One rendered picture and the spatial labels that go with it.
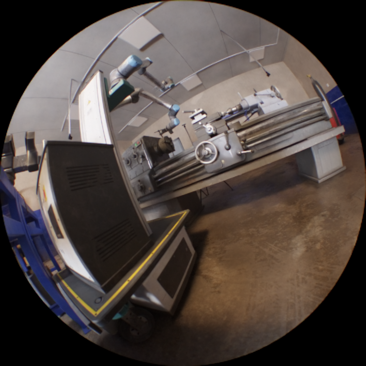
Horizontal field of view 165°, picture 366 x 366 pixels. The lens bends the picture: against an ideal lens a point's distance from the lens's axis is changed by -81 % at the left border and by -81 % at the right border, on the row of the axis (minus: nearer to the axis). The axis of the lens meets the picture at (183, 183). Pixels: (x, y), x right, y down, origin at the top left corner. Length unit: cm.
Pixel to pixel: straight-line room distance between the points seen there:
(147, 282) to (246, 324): 40
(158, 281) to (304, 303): 57
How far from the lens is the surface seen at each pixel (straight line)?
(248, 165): 115
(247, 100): 161
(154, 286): 52
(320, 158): 157
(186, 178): 147
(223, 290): 69
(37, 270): 84
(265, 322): 58
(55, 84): 347
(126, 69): 125
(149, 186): 157
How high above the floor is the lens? 55
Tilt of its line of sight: 2 degrees down
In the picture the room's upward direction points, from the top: 23 degrees counter-clockwise
